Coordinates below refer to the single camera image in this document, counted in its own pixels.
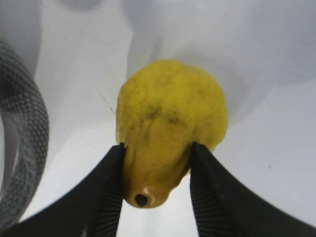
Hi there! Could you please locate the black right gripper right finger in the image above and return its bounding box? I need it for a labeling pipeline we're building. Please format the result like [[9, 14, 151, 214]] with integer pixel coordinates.
[[190, 142, 316, 237]]

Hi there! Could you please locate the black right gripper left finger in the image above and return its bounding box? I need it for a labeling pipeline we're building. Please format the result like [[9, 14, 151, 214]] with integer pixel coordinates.
[[0, 143, 124, 237]]

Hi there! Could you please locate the navy blue lunch bag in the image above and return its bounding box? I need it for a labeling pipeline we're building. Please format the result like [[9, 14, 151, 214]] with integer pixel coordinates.
[[0, 39, 49, 230]]

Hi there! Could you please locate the yellow pear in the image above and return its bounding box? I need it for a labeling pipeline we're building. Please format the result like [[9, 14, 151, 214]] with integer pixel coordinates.
[[116, 59, 229, 208]]

